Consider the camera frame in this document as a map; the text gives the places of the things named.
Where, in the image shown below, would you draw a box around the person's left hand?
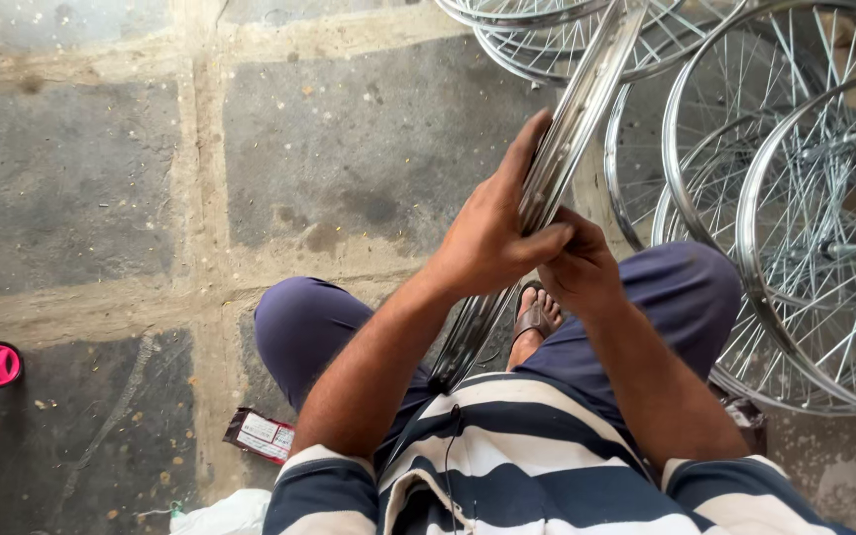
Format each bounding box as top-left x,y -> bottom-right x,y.
428,109 -> 575,300

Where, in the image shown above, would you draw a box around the brown sandal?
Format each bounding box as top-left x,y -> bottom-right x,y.
511,279 -> 559,344

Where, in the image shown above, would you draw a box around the white plastic bag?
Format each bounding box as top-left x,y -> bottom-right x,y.
168,487 -> 273,535

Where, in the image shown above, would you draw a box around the person's right hand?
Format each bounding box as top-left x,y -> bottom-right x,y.
536,206 -> 627,319

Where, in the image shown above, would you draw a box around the thin black cable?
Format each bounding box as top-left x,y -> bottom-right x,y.
441,404 -> 468,535

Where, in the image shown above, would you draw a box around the chrome bicycle wheel rim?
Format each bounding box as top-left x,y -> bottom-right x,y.
427,0 -> 652,396

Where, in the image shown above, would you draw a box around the brown packet with white label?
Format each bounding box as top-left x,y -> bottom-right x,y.
222,406 -> 297,466

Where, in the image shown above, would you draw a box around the purple trousers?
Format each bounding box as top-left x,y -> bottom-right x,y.
253,241 -> 743,417

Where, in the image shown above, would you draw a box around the person's foot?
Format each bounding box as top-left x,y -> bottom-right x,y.
506,286 -> 565,373

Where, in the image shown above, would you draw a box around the pile of spoked bicycle wheels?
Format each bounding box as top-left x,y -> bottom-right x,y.
434,0 -> 856,419

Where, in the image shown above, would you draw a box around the navy white striped shirt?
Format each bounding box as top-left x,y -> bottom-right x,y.
262,370 -> 856,535

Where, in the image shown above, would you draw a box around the dark crumpled packet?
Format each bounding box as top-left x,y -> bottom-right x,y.
718,392 -> 768,456

